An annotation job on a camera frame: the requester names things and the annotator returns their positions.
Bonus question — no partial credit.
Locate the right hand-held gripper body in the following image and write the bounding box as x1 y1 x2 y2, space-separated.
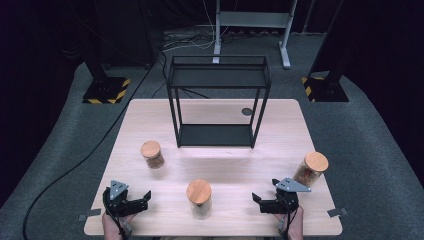
274 177 312 214

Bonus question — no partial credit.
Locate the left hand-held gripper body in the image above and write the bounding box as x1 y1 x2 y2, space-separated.
103 180 134 217

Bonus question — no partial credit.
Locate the tall glass jar wooden lid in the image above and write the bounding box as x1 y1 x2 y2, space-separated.
292 151 330 188

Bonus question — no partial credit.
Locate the small glass jar wooden lid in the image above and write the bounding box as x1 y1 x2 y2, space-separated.
139 140 166 170

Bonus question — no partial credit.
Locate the medium glass jar wooden lid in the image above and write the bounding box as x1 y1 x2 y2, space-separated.
185 178 213 221

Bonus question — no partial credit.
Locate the black metal shelf rack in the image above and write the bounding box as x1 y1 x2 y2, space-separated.
165 54 272 149

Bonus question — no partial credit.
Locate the person's right hand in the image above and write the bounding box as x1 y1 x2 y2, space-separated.
274 205 305 240

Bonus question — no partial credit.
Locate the person's left hand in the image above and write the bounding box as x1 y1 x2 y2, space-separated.
101 212 136 240

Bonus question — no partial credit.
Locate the grey tape strip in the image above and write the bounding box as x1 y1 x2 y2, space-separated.
77 208 102 222
326 206 349 219

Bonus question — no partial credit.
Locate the black stand with striped base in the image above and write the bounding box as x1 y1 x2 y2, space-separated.
301 63 350 103
81 49 132 105

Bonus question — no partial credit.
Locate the right hand-held gripper cable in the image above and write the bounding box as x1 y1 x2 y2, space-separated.
278 194 299 239

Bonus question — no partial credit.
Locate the hand-held gripper cable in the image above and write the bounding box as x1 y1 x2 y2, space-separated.
278 194 299 239
102 188 129 240

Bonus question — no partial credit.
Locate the left hand-held gripper cable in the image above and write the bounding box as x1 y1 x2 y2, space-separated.
102 188 129 240

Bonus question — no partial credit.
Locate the long black floor cable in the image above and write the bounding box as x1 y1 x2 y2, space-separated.
21 63 156 240

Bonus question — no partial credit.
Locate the tangle of floor cables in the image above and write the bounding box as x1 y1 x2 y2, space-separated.
161 29 218 52

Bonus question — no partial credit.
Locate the grey metal stand frame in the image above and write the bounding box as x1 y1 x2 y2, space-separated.
212 0 299 70

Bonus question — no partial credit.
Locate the white hanging cable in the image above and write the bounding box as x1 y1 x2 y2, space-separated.
196 0 222 51

